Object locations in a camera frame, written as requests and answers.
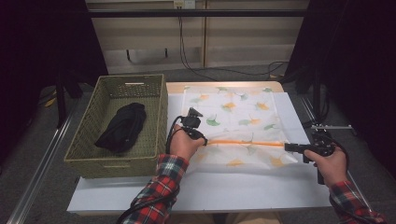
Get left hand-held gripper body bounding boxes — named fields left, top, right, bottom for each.
left=180, top=106, right=205, bottom=141

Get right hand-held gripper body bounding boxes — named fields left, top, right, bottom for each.
left=303, top=123, right=353, bottom=164

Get leaf print mesh laundry bag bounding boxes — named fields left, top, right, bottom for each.
left=181, top=85, right=300, bottom=171

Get black cloth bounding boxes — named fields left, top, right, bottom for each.
left=93, top=102, right=148, bottom=154

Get green woven basket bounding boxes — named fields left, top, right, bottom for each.
left=64, top=74, right=169, bottom=179

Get person's left hand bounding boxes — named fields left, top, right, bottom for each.
left=169, top=124, right=206, bottom=162

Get person's right hand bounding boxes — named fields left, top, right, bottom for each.
left=304, top=147, right=348, bottom=188

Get black stand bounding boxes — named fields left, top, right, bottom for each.
left=55, top=73, right=83, bottom=129
left=312, top=62, right=323, bottom=122

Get person's tan trouser legs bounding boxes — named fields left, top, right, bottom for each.
left=162, top=211, right=281, bottom=224

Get dark curtain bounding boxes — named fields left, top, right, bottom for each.
left=284, top=0, right=396, bottom=178
left=0, top=0, right=108, bottom=162

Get black horizontal bar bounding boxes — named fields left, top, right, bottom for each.
left=88, top=8, right=307, bottom=18

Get black hanging cable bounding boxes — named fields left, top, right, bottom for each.
left=177, top=7, right=289, bottom=82

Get wall socket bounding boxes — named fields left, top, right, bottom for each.
left=173, top=0, right=196, bottom=9

